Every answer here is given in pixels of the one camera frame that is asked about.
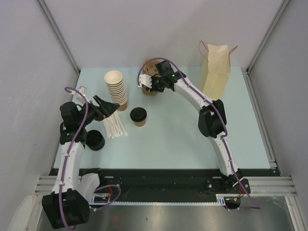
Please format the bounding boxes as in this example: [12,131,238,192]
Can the brown paper bag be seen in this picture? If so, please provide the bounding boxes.
[198,41,237,100]

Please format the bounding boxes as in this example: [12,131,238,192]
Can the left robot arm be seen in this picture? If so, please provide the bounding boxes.
[42,96,120,229]

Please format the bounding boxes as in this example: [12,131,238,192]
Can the pile of wrapped straws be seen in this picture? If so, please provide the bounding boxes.
[103,112,128,139]

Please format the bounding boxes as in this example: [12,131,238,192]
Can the white cable duct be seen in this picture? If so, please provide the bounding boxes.
[89,193,241,207]

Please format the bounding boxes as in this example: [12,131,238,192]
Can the single brown paper cup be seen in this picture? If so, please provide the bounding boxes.
[134,119,146,127]

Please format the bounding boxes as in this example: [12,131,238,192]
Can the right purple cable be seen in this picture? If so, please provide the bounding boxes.
[137,57,262,210]

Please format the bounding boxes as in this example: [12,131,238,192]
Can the black cup lid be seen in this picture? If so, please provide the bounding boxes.
[130,107,147,122]

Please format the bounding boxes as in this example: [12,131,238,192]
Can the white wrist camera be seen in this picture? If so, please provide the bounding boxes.
[70,86,90,104]
[137,74,152,91]

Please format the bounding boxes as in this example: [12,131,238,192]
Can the purple cable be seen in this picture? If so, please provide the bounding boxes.
[137,57,262,210]
[59,87,121,229]

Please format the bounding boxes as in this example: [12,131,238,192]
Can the stack of black lids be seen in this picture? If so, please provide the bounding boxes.
[86,130,105,151]

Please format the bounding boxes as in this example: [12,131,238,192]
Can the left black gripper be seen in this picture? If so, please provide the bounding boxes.
[77,95,119,127]

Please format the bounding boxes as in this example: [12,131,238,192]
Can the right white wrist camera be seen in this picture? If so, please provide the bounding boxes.
[137,74,152,91]

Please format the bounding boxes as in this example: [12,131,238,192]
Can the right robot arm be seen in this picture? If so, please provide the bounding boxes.
[139,61,249,194]

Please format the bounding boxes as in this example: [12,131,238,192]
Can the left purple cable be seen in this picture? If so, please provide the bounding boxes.
[59,87,121,229]

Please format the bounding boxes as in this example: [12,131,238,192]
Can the cardboard cup carrier stack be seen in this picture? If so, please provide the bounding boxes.
[142,60,160,96]

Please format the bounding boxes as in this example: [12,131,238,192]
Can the stack of paper cups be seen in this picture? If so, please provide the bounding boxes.
[104,70,128,111]

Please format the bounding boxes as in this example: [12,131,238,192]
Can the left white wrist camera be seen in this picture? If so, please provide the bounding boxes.
[70,86,90,104]

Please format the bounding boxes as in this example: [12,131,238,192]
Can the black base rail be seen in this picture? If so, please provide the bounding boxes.
[49,168,281,203]

